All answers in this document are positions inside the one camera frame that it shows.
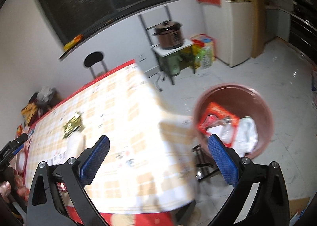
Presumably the white plastic bag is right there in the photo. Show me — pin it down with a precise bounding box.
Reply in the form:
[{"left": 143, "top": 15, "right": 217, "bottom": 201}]
[{"left": 206, "top": 116, "right": 259, "bottom": 157}]

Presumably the white labelled plastic tray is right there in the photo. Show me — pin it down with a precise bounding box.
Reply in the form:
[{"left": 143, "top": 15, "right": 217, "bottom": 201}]
[{"left": 46, "top": 149, "right": 68, "bottom": 166}]

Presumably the gold foil wrapper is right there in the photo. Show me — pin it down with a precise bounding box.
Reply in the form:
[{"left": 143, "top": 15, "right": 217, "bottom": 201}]
[{"left": 63, "top": 111, "right": 85, "bottom": 139}]

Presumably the red plastic snack tray wrapper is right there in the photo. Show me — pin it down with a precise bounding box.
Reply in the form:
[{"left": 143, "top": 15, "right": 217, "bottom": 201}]
[{"left": 197, "top": 102, "right": 240, "bottom": 147}]

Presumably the brown plastic trash bin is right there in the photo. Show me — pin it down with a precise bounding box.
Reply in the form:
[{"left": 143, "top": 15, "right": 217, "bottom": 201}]
[{"left": 193, "top": 84, "right": 274, "bottom": 160}]

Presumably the person's left hand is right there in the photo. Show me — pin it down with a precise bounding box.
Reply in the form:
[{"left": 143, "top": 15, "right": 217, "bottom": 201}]
[{"left": 1, "top": 175, "right": 30, "bottom": 203}]

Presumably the white plate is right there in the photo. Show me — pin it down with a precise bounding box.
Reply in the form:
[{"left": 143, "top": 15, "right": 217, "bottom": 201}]
[{"left": 16, "top": 151, "right": 27, "bottom": 174}]

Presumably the plaid yellow tablecloth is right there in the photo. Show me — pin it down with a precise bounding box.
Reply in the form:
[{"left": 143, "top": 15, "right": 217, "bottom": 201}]
[{"left": 24, "top": 60, "right": 196, "bottom": 225}]

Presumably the dark side stool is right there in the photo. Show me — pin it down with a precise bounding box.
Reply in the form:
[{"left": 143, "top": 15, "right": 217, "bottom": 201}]
[{"left": 29, "top": 87, "right": 63, "bottom": 115}]

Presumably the clear crumpled plastic bag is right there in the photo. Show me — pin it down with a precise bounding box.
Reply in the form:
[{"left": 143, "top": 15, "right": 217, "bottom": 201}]
[{"left": 36, "top": 87, "right": 56, "bottom": 103}]

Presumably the cardboard box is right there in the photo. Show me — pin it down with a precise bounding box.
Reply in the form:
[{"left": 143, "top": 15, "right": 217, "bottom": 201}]
[{"left": 289, "top": 198, "right": 310, "bottom": 225}]

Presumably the black round-back chair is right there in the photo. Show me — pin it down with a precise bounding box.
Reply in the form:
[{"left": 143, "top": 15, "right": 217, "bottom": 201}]
[{"left": 83, "top": 51, "right": 109, "bottom": 79}]

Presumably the colourful shopping bag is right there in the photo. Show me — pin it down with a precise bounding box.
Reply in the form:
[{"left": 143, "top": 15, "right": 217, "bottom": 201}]
[{"left": 190, "top": 34, "right": 216, "bottom": 69}]

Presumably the green kettle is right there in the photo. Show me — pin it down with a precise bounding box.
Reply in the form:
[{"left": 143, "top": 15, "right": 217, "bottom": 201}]
[{"left": 165, "top": 53, "right": 183, "bottom": 76}]

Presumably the yellow orange snack packet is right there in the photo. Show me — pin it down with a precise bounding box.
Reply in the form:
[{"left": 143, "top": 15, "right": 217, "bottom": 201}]
[{"left": 63, "top": 34, "right": 84, "bottom": 51}]

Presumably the white refrigerator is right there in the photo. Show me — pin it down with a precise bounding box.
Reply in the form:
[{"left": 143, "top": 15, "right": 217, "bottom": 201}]
[{"left": 201, "top": 0, "right": 254, "bottom": 67}]

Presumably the brown electric pressure cooker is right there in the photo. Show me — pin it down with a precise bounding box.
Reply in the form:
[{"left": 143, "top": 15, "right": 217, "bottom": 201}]
[{"left": 153, "top": 21, "right": 184, "bottom": 50}]

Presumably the black built-in oven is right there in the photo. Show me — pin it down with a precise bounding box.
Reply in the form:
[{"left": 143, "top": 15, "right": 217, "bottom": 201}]
[{"left": 288, "top": 0, "right": 316, "bottom": 63}]

